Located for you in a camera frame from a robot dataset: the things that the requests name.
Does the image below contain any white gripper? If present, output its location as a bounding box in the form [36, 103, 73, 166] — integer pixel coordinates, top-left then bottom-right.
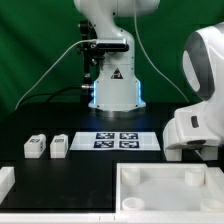
[174, 102, 222, 146]

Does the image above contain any white square table top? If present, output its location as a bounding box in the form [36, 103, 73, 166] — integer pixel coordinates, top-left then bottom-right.
[116, 163, 224, 213]

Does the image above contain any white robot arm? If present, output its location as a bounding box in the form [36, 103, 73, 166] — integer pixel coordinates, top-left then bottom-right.
[73, 0, 224, 149]

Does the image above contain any white marker sheet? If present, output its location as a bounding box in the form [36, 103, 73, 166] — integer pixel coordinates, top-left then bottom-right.
[70, 132, 160, 151]

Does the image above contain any white left obstacle block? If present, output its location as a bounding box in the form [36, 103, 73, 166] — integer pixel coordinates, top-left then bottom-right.
[0, 167, 15, 204]

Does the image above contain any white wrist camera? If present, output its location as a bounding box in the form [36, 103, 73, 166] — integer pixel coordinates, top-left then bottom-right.
[163, 119, 186, 150]

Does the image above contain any white cable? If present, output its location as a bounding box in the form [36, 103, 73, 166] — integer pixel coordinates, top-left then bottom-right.
[14, 39, 101, 110]

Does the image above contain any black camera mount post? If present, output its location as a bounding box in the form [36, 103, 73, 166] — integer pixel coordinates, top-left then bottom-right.
[77, 20, 106, 104]

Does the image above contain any black cable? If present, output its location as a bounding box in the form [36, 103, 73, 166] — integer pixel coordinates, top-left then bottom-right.
[19, 86, 84, 107]

